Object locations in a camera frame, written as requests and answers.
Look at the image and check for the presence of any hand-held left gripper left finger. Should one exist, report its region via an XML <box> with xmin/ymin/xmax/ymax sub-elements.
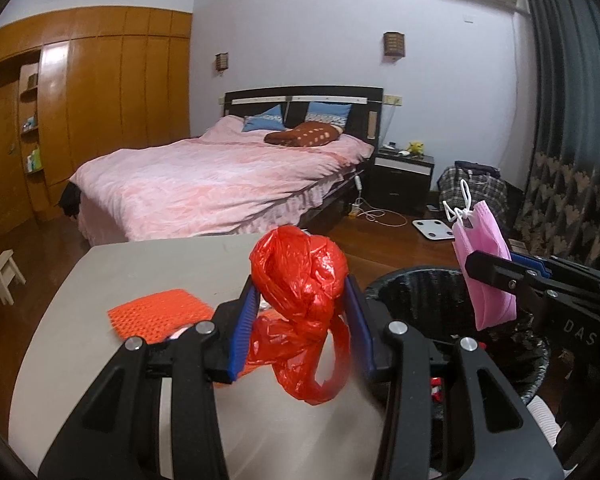
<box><xmin>37</xmin><ymin>274</ymin><xmax>261</xmax><ymax>480</ymax></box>

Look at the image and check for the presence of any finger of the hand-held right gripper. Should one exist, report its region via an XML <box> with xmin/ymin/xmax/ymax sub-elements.
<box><xmin>510</xmin><ymin>252</ymin><xmax>600</xmax><ymax>295</ymax></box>
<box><xmin>464</xmin><ymin>250</ymin><xmax>549</xmax><ymax>312</ymax></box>

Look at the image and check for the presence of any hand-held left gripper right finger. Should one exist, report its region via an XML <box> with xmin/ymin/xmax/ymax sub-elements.
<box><xmin>342</xmin><ymin>275</ymin><xmax>566</xmax><ymax>480</ymax></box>

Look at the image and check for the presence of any pink face mask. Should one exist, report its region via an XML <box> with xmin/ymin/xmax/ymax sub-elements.
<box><xmin>442</xmin><ymin>178</ymin><xmax>519</xmax><ymax>331</ymax></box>

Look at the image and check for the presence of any trash bin with black bag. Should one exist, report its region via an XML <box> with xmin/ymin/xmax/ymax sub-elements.
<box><xmin>363</xmin><ymin>265</ymin><xmax>564</xmax><ymax>480</ymax></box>

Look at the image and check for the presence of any red plastic bag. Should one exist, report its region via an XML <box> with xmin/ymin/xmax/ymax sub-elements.
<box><xmin>242</xmin><ymin>225</ymin><xmax>351</xmax><ymax>404</ymax></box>

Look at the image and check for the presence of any white bathroom scale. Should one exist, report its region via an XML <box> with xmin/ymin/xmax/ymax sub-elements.
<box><xmin>412</xmin><ymin>218</ymin><xmax>456</xmax><ymax>242</ymax></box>

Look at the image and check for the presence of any orange foam net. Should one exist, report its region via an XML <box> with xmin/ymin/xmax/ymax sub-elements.
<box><xmin>107</xmin><ymin>287</ymin><xmax>216</xmax><ymax>346</ymax></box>

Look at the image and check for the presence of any plaid bag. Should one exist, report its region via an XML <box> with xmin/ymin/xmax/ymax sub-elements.
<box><xmin>437</xmin><ymin>160</ymin><xmax>511</xmax><ymax>231</ymax></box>

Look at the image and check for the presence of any black nightstand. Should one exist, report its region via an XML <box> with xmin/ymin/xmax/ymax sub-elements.
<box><xmin>369</xmin><ymin>152</ymin><xmax>436</xmax><ymax>214</ymax></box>

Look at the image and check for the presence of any pink blanket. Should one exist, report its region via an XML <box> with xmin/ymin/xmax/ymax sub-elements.
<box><xmin>70</xmin><ymin>114</ymin><xmax>376</xmax><ymax>241</ymax></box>

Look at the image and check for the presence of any dark patterned curtain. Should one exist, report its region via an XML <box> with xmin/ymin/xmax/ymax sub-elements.
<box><xmin>512</xmin><ymin>0</ymin><xmax>600</xmax><ymax>281</ymax></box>

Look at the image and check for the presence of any brown dotted pillow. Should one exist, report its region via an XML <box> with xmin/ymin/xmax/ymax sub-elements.
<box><xmin>263</xmin><ymin>121</ymin><xmax>344</xmax><ymax>149</ymax></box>

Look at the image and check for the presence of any blue patterned pillow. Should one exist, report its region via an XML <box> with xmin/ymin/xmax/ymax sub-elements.
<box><xmin>304</xmin><ymin>101</ymin><xmax>354</xmax><ymax>127</ymax></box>
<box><xmin>242</xmin><ymin>104</ymin><xmax>286</xmax><ymax>133</ymax></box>

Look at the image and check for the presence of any black cloth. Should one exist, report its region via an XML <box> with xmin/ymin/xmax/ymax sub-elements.
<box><xmin>57</xmin><ymin>180</ymin><xmax>84</xmax><ymax>219</ymax></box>

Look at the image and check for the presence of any dark wooden bed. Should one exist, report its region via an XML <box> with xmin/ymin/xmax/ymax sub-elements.
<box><xmin>57</xmin><ymin>85</ymin><xmax>385</xmax><ymax>249</ymax></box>

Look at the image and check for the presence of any small wooden stool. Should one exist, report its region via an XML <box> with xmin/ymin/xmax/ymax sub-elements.
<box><xmin>0</xmin><ymin>248</ymin><xmax>25</xmax><ymax>306</ymax></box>

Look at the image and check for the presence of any wooden wardrobe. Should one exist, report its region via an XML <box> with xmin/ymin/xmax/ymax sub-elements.
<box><xmin>0</xmin><ymin>6</ymin><xmax>194</xmax><ymax>232</ymax></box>

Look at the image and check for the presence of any wooden door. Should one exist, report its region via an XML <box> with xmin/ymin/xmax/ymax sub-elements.
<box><xmin>0</xmin><ymin>80</ymin><xmax>32</xmax><ymax>242</ymax></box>

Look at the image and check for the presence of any white cable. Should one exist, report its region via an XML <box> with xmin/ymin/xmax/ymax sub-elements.
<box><xmin>352</xmin><ymin>199</ymin><xmax>409</xmax><ymax>229</ymax></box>

